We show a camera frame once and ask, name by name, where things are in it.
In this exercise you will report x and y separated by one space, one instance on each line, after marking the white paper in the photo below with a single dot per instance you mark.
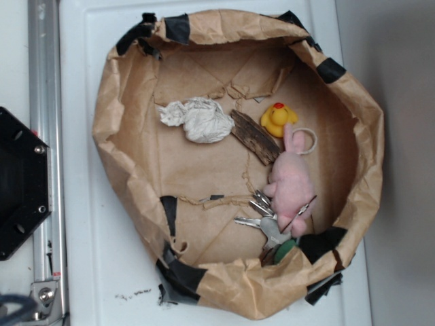
203 119

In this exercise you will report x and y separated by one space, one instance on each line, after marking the dark wooden block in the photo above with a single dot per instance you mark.
253 136

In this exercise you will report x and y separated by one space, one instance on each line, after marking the brown paper bag bin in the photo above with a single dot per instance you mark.
183 196

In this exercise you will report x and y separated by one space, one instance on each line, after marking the yellow rubber duck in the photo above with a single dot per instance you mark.
276 117

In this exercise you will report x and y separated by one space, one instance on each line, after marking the pink plush bunny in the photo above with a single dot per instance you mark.
290 187

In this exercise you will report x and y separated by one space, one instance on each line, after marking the bunch of silver keys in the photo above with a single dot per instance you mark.
268 223

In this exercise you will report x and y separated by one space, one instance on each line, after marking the green round key fob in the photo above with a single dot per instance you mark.
283 250

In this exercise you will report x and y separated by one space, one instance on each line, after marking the white tray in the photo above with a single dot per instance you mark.
112 280

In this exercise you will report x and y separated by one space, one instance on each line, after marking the aluminium frame rail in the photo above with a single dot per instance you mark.
49 240

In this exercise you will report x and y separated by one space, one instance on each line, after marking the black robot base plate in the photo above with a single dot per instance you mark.
25 191

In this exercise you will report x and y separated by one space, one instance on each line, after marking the metal corner bracket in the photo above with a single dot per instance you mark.
49 309

